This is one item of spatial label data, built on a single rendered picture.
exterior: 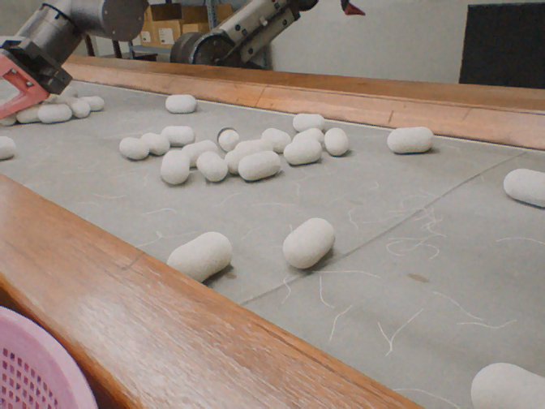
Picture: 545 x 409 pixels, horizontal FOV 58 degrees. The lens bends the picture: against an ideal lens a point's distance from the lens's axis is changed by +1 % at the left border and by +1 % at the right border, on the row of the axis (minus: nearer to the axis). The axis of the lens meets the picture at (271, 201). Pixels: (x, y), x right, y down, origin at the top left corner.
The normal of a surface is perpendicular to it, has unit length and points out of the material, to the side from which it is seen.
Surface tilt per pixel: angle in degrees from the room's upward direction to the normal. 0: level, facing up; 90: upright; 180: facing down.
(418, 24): 90
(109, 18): 97
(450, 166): 0
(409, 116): 45
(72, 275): 0
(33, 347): 74
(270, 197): 0
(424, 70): 90
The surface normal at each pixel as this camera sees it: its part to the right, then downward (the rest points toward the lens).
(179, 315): -0.07, -0.92
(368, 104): -0.54, -0.42
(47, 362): -0.72, 0.06
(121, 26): 0.78, 0.30
